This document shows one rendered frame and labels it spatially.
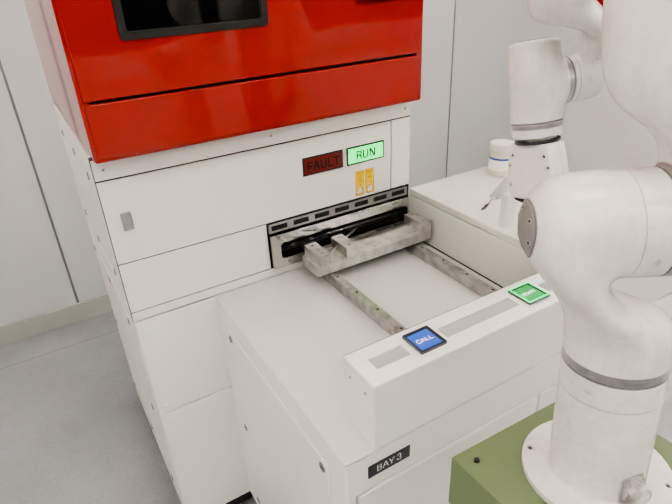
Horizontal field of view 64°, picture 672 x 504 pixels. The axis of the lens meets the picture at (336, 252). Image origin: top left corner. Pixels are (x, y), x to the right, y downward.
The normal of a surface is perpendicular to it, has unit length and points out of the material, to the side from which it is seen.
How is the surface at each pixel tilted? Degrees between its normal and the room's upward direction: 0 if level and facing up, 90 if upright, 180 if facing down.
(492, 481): 4
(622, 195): 37
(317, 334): 0
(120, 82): 90
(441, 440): 90
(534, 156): 87
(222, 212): 90
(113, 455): 0
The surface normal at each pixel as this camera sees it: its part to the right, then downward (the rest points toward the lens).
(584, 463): -0.64, 0.36
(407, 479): 0.51, 0.39
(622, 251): 0.00, 0.50
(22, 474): -0.04, -0.88
